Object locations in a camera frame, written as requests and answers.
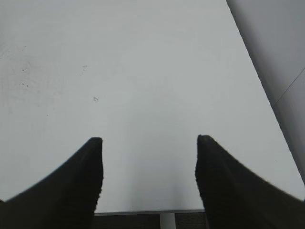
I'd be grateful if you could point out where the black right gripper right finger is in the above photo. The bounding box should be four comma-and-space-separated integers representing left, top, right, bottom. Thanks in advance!
195, 135, 305, 229

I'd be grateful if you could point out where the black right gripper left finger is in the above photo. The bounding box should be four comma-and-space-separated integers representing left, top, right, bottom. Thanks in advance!
0, 137, 103, 229

